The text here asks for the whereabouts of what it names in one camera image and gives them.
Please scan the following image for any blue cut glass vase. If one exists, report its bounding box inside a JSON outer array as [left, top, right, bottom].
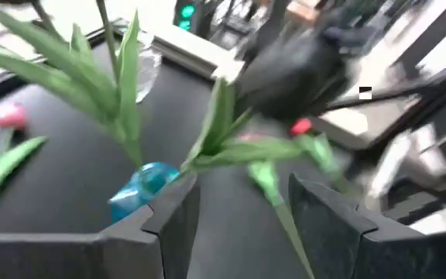
[[108, 161, 181, 226]]

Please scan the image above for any clear cut glass vase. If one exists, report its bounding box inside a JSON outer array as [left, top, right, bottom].
[[134, 29, 163, 105]]

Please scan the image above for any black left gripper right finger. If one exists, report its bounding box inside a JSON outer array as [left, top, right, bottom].
[[288, 172, 446, 279]]

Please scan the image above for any red artificial tulip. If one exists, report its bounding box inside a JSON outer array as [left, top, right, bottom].
[[290, 117, 350, 187]]

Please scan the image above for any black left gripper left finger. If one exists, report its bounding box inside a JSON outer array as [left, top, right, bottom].
[[0, 174, 202, 279]]

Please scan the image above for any pink artificial tulip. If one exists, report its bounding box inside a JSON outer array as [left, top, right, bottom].
[[237, 133, 316, 279], [0, 102, 49, 234]]

